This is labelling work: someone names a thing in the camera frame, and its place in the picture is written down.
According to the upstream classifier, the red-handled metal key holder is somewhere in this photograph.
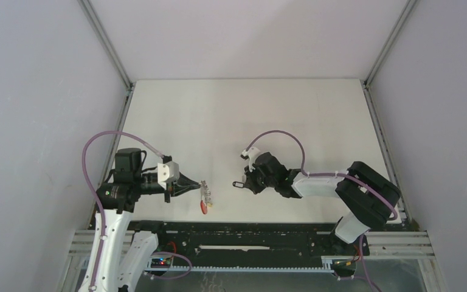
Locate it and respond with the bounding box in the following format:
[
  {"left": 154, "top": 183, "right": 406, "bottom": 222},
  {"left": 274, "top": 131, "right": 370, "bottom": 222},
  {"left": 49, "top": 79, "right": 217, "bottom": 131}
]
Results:
[{"left": 200, "top": 181, "right": 213, "bottom": 215}]

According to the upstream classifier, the black key tag with key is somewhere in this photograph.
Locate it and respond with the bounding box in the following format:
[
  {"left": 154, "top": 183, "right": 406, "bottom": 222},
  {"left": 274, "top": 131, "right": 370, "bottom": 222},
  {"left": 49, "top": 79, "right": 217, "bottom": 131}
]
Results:
[{"left": 232, "top": 181, "right": 244, "bottom": 189}]

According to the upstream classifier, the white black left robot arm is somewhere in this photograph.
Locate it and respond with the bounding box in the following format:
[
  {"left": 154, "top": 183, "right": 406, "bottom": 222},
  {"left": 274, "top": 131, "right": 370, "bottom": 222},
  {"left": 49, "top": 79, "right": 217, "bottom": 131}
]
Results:
[{"left": 79, "top": 148, "right": 203, "bottom": 291}]

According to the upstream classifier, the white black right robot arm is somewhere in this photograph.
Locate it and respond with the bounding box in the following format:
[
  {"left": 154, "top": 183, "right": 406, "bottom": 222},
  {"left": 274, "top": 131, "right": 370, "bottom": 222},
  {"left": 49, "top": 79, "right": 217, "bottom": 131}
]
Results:
[{"left": 232, "top": 152, "right": 401, "bottom": 254}]

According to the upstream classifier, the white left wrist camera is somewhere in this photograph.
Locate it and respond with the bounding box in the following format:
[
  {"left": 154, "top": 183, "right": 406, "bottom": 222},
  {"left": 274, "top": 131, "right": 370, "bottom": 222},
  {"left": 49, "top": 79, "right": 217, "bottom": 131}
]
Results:
[{"left": 157, "top": 161, "right": 180, "bottom": 190}]

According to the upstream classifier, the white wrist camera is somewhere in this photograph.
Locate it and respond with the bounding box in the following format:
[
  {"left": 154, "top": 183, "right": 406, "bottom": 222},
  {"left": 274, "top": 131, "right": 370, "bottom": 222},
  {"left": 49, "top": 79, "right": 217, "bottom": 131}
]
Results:
[
  {"left": 240, "top": 146, "right": 261, "bottom": 172},
  {"left": 157, "top": 161, "right": 180, "bottom": 190}
]

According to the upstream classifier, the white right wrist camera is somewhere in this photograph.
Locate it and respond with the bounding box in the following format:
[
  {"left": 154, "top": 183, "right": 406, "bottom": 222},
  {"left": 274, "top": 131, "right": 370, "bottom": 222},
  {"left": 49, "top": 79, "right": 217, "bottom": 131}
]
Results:
[{"left": 240, "top": 146, "right": 261, "bottom": 172}]

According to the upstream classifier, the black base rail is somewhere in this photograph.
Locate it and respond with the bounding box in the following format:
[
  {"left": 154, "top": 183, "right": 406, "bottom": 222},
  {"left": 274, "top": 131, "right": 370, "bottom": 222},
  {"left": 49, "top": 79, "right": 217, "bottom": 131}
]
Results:
[{"left": 128, "top": 220, "right": 370, "bottom": 268}]

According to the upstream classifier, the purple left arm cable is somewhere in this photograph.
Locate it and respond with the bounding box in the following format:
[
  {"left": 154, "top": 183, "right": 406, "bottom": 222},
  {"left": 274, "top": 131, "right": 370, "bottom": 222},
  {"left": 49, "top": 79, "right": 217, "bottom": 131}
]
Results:
[{"left": 81, "top": 131, "right": 194, "bottom": 292}]

